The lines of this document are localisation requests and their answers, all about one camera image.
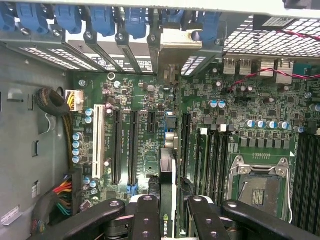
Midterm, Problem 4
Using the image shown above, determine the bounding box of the black connector with coloured wires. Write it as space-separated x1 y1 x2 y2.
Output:
32 171 83 233

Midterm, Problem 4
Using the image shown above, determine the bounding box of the white power connector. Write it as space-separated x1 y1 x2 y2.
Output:
65 89 85 113

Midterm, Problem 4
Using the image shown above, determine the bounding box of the blue card retention clip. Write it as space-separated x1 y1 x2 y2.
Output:
161 8 185 27
16 3 49 35
196 11 223 43
89 6 116 37
124 7 148 40
0 4 16 32
53 4 83 35

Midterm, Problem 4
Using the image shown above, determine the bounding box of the black open PC case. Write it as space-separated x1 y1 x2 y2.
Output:
0 0 320 240

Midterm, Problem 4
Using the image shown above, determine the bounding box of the long black expansion slot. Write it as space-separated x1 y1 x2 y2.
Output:
181 112 192 181
112 109 123 185
127 109 139 196

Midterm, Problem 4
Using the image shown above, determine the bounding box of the white expansion slot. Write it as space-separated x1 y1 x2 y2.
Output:
92 103 106 180

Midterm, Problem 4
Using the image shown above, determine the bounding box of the short black expansion slot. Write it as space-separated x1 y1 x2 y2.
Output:
146 111 158 135

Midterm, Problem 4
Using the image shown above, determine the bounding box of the green motherboard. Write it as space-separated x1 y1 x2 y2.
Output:
67 71 320 226

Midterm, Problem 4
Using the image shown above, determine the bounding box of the CPU socket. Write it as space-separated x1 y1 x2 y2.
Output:
229 154 293 222

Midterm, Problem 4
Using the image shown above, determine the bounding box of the braided black yellow cable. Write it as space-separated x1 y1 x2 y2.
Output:
34 87 74 176

